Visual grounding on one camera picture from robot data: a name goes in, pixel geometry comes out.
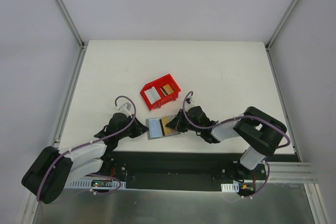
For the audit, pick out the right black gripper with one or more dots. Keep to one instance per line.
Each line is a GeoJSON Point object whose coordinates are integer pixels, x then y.
{"type": "Point", "coordinates": [181, 121]}

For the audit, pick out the right white cable duct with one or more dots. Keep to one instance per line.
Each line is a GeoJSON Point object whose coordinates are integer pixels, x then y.
{"type": "Point", "coordinates": [230, 188]}

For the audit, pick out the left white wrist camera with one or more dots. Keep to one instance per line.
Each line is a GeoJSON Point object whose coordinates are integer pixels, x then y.
{"type": "Point", "coordinates": [126, 108]}

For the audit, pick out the left aluminium frame post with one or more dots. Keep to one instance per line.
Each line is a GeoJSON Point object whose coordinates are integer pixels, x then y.
{"type": "Point", "coordinates": [70, 23]}

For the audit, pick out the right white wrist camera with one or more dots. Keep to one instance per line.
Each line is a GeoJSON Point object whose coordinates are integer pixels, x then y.
{"type": "Point", "coordinates": [190, 100]}

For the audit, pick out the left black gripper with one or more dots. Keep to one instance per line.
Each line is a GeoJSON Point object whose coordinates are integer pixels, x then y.
{"type": "Point", "coordinates": [134, 128]}

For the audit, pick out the aluminium front rail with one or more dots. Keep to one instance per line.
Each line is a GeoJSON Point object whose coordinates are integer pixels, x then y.
{"type": "Point", "coordinates": [292, 173]}

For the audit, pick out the grey leather card holder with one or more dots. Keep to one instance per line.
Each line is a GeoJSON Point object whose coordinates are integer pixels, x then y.
{"type": "Point", "coordinates": [157, 127]}

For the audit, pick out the white cable duct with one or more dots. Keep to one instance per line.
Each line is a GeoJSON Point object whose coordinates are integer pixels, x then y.
{"type": "Point", "coordinates": [230, 188]}
{"type": "Point", "coordinates": [101, 184]}

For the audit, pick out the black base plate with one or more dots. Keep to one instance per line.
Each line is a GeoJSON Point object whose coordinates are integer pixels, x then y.
{"type": "Point", "coordinates": [179, 171]}

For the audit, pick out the aluminium frame post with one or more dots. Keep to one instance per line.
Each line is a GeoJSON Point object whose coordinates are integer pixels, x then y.
{"type": "Point", "coordinates": [284, 19]}
{"type": "Point", "coordinates": [70, 23]}

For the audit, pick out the red plastic bin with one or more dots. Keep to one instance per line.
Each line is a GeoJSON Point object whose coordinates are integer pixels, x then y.
{"type": "Point", "coordinates": [158, 83]}

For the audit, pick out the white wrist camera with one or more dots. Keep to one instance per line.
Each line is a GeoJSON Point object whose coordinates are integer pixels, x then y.
{"type": "Point", "coordinates": [126, 108]}
{"type": "Point", "coordinates": [190, 100]}

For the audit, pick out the right aluminium frame post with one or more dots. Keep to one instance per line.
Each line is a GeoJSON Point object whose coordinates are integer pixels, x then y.
{"type": "Point", "coordinates": [284, 19]}

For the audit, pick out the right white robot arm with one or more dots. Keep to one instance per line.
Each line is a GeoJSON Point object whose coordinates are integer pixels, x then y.
{"type": "Point", "coordinates": [262, 132]}

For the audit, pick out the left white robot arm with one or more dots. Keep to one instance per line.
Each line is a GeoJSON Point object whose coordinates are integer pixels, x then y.
{"type": "Point", "coordinates": [53, 169]}

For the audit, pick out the left white cable duct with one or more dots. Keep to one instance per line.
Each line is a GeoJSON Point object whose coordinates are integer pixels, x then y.
{"type": "Point", "coordinates": [101, 184]}

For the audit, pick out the gold credit card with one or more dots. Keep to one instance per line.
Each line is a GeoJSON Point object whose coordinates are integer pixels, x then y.
{"type": "Point", "coordinates": [167, 90]}
{"type": "Point", "coordinates": [163, 129]}

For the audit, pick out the white card stack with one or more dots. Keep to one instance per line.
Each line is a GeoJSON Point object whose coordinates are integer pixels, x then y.
{"type": "Point", "coordinates": [152, 95]}

